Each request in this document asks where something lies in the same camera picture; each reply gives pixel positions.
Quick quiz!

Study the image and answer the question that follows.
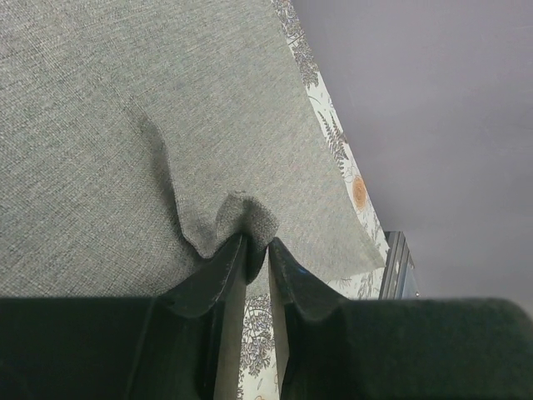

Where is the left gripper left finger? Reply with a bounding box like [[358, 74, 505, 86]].
[[162, 235, 247, 399]]

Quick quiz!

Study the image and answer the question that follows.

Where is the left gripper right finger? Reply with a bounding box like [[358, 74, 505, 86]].
[[268, 237, 346, 399]]

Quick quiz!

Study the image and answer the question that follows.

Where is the grey cloth napkin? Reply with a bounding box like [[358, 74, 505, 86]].
[[1, 1, 380, 296]]

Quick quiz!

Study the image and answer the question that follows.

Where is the aluminium frame rail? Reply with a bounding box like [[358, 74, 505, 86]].
[[379, 231, 421, 299]]

